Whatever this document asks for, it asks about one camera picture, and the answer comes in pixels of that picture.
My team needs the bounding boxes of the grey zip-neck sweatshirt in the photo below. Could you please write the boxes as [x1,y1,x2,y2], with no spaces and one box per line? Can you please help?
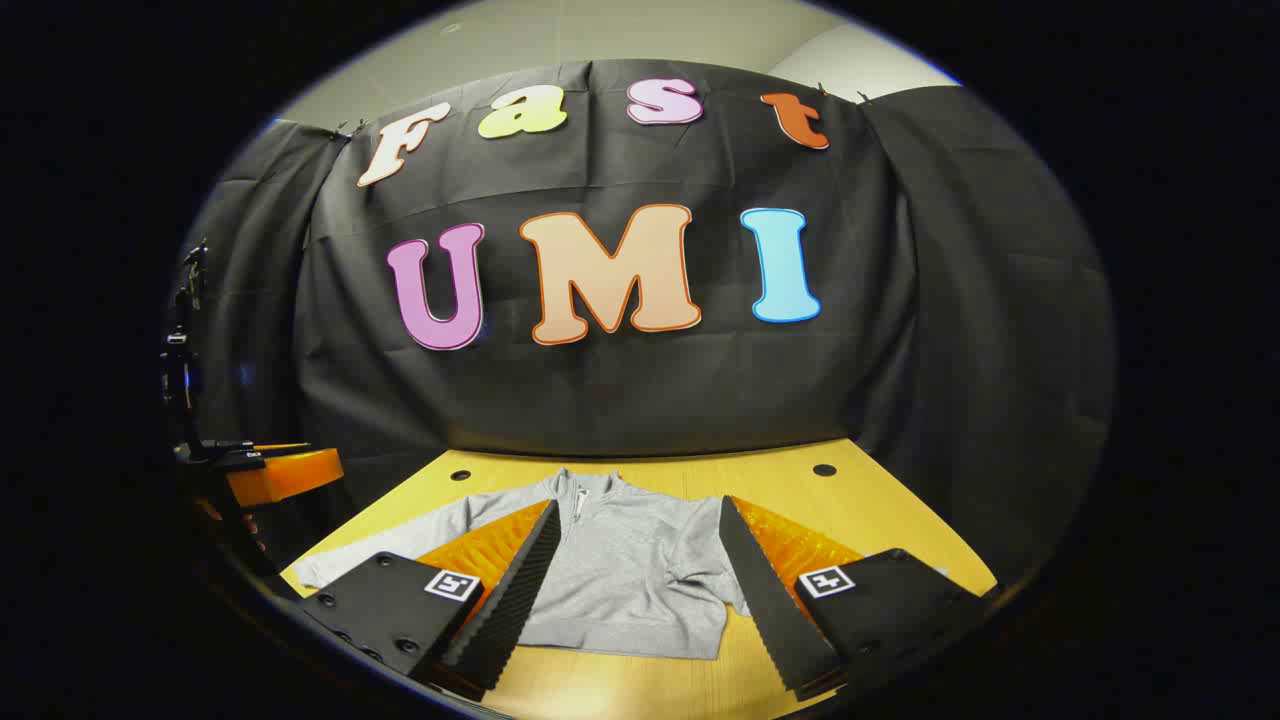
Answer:
[292,468,761,661]

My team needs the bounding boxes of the black backdrop cloth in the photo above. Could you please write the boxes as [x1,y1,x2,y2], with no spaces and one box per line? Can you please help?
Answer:
[180,60,1116,601]

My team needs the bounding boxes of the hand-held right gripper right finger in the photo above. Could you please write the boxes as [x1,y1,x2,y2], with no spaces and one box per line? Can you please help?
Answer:
[718,495,999,701]

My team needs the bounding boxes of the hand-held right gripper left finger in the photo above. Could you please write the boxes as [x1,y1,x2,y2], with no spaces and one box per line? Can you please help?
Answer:
[298,499,563,699]

